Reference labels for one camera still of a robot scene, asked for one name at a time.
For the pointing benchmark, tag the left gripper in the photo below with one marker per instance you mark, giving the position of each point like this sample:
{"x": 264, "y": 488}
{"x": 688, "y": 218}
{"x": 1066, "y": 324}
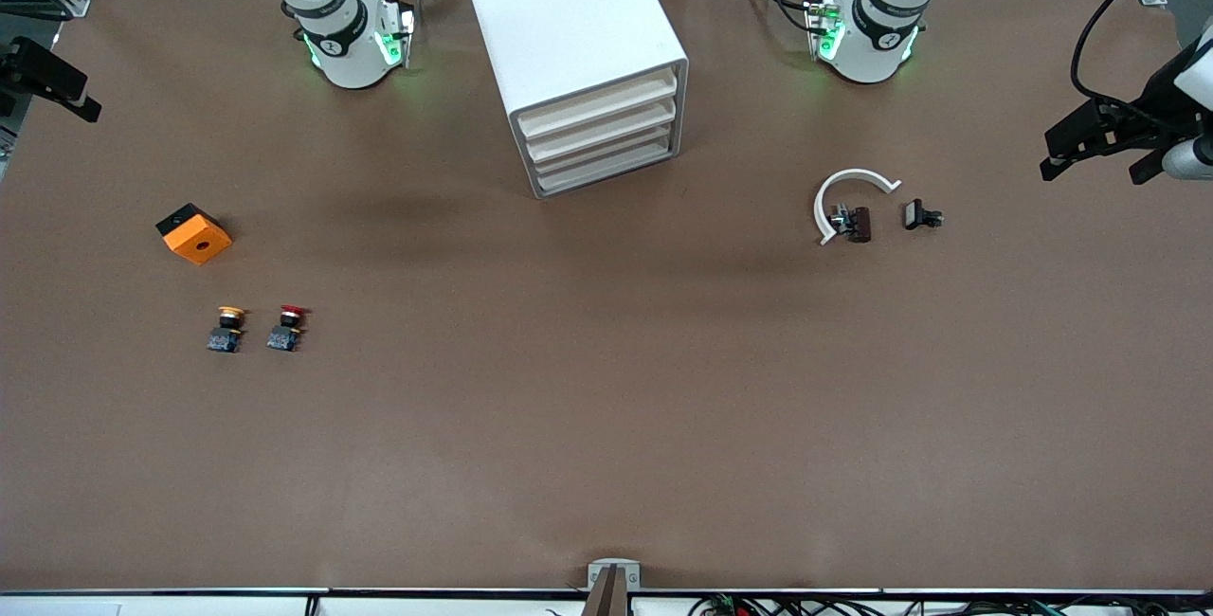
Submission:
{"x": 1149, "y": 105}

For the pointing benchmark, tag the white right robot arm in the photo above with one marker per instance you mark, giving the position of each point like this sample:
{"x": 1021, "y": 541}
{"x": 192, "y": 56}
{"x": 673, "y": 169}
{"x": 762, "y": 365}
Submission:
{"x": 341, "y": 57}

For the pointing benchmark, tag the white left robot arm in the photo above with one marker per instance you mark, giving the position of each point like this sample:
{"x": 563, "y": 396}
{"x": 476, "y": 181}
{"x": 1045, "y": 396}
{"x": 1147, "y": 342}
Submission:
{"x": 877, "y": 38}

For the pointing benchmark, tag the orange and black button box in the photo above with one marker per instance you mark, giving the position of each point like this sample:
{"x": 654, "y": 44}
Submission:
{"x": 197, "y": 239}

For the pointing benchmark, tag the yellow push button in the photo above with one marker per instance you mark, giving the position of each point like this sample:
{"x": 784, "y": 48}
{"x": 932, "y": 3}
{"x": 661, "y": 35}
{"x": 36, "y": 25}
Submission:
{"x": 226, "y": 332}

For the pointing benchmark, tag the red push button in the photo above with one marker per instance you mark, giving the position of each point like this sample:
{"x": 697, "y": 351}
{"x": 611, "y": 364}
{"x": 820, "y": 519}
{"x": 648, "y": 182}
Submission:
{"x": 284, "y": 332}

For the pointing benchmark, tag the small black component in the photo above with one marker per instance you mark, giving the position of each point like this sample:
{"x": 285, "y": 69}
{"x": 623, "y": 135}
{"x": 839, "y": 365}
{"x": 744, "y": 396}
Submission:
{"x": 915, "y": 214}

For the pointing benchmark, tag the brown table mat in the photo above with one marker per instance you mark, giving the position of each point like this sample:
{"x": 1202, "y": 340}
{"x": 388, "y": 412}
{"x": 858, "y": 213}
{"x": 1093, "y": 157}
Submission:
{"x": 606, "y": 407}

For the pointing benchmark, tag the grey metal bracket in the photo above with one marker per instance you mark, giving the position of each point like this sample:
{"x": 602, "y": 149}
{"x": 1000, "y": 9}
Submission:
{"x": 614, "y": 567}

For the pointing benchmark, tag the brown camera pole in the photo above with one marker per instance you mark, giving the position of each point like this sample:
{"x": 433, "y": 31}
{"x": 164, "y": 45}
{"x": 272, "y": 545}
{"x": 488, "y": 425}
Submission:
{"x": 606, "y": 597}

